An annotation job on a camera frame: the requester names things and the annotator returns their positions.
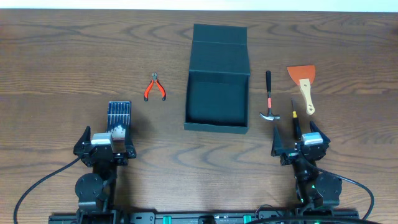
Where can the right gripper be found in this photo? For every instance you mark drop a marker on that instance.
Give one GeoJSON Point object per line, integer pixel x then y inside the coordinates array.
{"type": "Point", "coordinates": [300, 154]}

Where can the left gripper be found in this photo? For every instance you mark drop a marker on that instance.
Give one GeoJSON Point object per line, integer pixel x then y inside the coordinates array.
{"type": "Point", "coordinates": [104, 154]}

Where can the black yellow screwdriver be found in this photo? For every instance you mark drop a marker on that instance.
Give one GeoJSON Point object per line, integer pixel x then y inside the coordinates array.
{"type": "Point", "coordinates": [296, 124]}

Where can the blue screwdriver bit set case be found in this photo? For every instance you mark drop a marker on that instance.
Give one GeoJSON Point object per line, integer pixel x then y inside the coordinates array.
{"type": "Point", "coordinates": [119, 119]}

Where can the small claw hammer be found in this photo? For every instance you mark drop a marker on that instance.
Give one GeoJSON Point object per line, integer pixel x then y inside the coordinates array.
{"type": "Point", "coordinates": [269, 116]}

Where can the orange scraper wooden handle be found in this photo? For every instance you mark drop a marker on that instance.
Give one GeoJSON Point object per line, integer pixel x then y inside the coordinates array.
{"type": "Point", "coordinates": [304, 76]}

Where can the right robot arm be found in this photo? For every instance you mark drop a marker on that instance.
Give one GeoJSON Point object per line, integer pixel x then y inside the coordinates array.
{"type": "Point", "coordinates": [314, 188]}

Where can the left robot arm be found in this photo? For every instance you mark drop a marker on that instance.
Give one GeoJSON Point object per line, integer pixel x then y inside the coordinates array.
{"type": "Point", "coordinates": [96, 190]}

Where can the dark green open box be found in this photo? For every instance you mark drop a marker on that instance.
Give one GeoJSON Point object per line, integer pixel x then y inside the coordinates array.
{"type": "Point", "coordinates": [218, 80]}

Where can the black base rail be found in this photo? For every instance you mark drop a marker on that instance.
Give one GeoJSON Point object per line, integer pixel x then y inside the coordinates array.
{"type": "Point", "coordinates": [173, 218]}

